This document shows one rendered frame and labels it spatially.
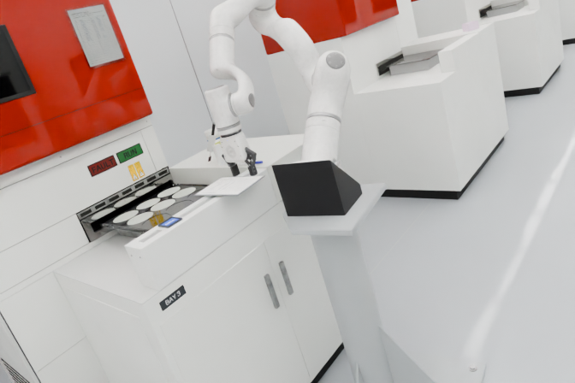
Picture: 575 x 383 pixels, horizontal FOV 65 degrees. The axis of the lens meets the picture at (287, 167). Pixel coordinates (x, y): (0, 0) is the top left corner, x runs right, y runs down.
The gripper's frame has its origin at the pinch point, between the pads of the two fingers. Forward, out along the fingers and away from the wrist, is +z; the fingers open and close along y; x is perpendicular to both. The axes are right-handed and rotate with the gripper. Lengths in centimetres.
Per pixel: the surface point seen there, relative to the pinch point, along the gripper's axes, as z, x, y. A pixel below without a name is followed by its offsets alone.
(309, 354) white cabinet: 78, -3, 5
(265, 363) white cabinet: 64, -23, 5
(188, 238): 6.8, -33.2, 4.7
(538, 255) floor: 97, 113, 61
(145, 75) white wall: -36, 108, -206
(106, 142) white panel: -21, -15, -58
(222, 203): 3.4, -16.9, 4.7
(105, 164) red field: -13, -19, -58
